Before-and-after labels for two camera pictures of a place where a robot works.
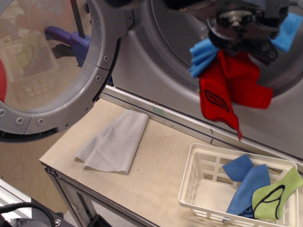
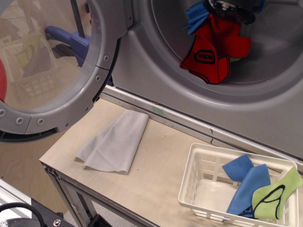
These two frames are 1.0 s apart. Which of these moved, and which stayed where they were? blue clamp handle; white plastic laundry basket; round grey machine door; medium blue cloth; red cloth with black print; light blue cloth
Moved: light blue cloth; red cloth with black print
Stayed: medium blue cloth; blue clamp handle; round grey machine door; white plastic laundry basket
